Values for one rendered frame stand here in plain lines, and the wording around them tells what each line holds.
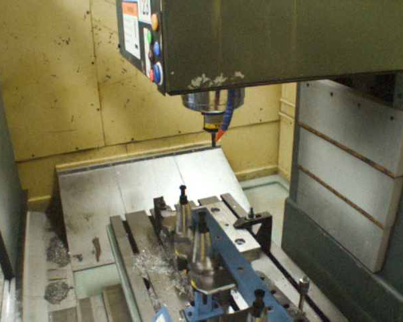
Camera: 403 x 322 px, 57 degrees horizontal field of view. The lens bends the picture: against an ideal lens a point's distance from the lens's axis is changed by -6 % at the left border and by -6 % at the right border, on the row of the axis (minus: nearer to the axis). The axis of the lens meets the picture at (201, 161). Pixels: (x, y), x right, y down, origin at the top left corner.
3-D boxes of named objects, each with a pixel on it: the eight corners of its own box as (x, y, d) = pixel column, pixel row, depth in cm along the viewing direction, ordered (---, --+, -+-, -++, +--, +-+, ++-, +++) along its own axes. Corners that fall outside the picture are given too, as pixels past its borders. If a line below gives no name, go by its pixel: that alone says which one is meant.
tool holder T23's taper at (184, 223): (199, 231, 83) (198, 203, 80) (180, 237, 81) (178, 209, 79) (189, 221, 87) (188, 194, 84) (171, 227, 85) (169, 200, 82)
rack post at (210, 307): (189, 325, 100) (184, 232, 88) (182, 311, 105) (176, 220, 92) (224, 314, 103) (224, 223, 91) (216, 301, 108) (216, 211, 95)
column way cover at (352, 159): (371, 276, 113) (405, 114, 92) (291, 204, 154) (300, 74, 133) (383, 272, 115) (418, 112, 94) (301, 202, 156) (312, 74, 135)
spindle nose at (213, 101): (258, 105, 97) (259, 57, 92) (204, 117, 89) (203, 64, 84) (220, 92, 109) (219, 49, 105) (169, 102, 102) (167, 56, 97)
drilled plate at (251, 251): (188, 278, 111) (187, 265, 109) (161, 227, 136) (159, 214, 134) (259, 259, 118) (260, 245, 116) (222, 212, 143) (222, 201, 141)
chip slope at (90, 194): (76, 299, 147) (63, 245, 136) (66, 215, 204) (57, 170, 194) (279, 248, 174) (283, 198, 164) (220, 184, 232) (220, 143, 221)
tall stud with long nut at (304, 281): (298, 318, 101) (303, 282, 95) (292, 311, 103) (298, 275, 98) (306, 314, 101) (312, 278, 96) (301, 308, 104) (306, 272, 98)
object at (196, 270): (222, 277, 73) (222, 267, 72) (190, 282, 72) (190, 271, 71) (215, 257, 79) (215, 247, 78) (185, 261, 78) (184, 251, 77)
